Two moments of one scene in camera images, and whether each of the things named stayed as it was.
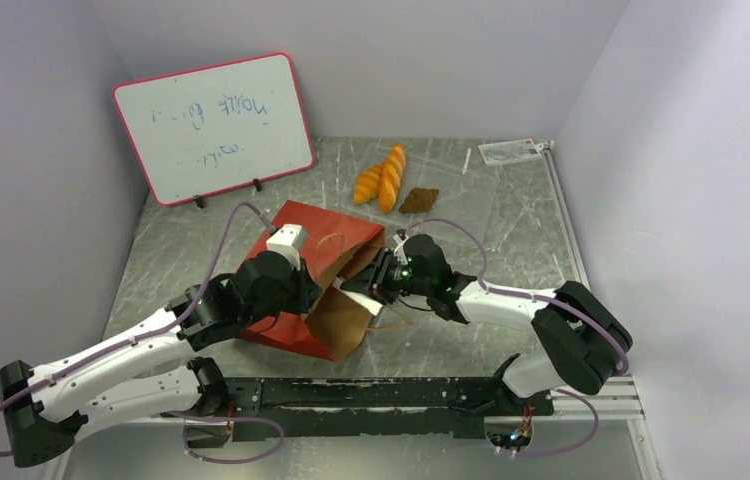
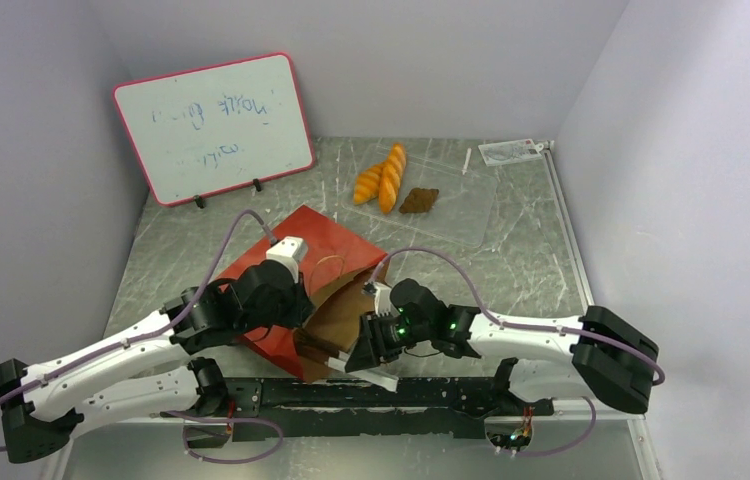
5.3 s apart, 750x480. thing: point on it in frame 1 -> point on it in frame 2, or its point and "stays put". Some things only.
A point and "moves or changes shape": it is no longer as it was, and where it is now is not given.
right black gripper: x=379 y=280 -> x=370 y=341
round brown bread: x=419 y=200 stays put
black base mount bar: x=264 y=409 stays put
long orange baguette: x=391 y=178 stays put
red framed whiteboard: x=200 y=131 stays put
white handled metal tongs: x=367 y=304 -> x=306 y=344
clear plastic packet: x=510 y=151 stays put
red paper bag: x=335 y=246 moves or changes shape
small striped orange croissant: x=367 y=184 stays put
